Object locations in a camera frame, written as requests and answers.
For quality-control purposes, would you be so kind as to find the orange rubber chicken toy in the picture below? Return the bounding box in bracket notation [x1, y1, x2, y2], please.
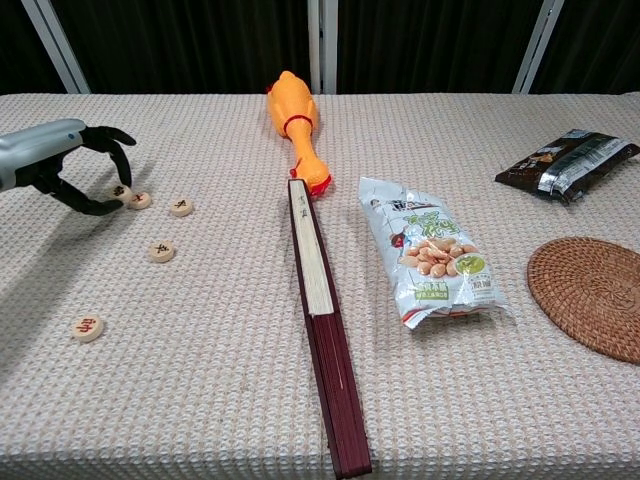
[266, 70, 332, 197]

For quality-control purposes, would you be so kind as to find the dark brown snack packet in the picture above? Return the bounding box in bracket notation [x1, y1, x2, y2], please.
[494, 128, 640, 204]

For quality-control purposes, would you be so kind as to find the black curtain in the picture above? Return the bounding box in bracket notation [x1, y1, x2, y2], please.
[0, 0, 69, 96]
[335, 0, 545, 95]
[49, 0, 311, 95]
[528, 0, 640, 95]

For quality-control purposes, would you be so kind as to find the dark red folded fan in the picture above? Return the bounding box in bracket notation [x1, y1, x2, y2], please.
[287, 178, 374, 477]

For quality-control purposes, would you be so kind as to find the aluminium frame post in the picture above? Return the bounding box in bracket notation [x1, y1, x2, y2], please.
[19, 0, 92, 95]
[511, 0, 566, 95]
[306, 0, 339, 95]

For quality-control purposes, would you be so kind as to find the white peanut snack bag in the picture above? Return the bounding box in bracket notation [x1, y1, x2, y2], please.
[357, 175, 509, 330]

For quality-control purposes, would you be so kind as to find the wooden chess piece red character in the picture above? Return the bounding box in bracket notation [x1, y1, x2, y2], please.
[72, 314, 106, 344]

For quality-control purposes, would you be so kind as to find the beige waffle tablecloth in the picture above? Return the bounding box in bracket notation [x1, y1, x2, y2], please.
[0, 92, 640, 480]

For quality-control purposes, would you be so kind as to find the round woven rattan coaster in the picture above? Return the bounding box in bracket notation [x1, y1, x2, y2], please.
[526, 236, 640, 365]

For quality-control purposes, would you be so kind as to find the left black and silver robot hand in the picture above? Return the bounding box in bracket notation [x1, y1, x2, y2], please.
[0, 118, 137, 217]

